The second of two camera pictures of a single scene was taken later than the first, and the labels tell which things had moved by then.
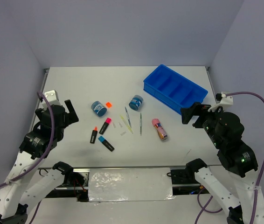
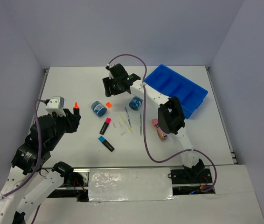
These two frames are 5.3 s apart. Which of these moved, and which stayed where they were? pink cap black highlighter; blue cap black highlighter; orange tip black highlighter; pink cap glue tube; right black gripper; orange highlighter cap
Moved: right black gripper; orange tip black highlighter
Stayed: pink cap glue tube; blue cap black highlighter; pink cap black highlighter; orange highlighter cap
